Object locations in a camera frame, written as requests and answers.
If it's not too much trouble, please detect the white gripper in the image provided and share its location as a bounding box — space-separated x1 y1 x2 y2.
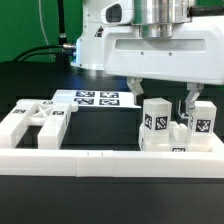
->
101 0 224 119

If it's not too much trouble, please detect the white chair seat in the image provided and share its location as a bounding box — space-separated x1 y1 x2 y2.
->
138 121 224 152

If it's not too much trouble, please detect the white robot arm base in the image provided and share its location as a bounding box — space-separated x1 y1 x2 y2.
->
71 0 112 70

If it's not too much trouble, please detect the flat white tag plate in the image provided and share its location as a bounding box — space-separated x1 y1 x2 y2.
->
52 90 137 108

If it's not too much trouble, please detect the white chair back frame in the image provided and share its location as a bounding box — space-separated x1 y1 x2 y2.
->
13 99 79 150

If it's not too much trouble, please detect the black hose with connector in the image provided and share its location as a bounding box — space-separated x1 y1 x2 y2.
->
57 0 68 46

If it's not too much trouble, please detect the black cable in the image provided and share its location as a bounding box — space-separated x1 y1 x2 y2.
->
13 45 78 63

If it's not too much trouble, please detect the white U-shaped obstacle frame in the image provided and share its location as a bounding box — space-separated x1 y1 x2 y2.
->
0 106 224 178

